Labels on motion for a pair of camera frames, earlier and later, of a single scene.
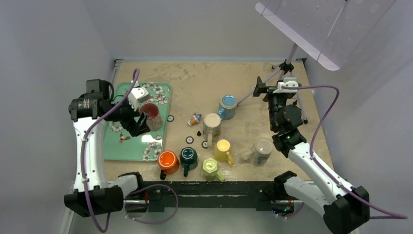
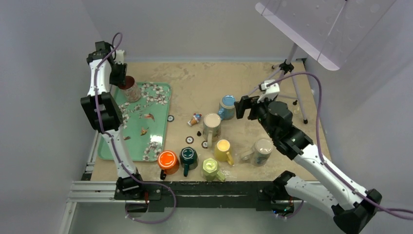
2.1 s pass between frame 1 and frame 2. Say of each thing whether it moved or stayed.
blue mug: stayed
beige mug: stayed
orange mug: stayed
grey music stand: stayed
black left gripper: moved
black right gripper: moved
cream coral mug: stayed
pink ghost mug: moved
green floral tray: stayed
